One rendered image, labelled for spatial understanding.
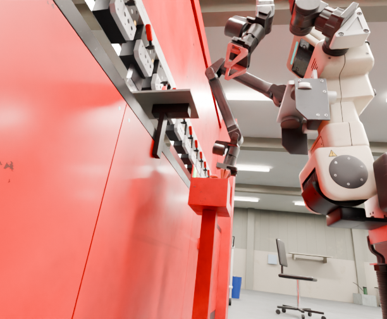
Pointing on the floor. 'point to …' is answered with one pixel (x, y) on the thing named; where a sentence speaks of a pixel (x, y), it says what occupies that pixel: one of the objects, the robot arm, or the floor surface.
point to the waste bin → (236, 287)
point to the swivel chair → (294, 279)
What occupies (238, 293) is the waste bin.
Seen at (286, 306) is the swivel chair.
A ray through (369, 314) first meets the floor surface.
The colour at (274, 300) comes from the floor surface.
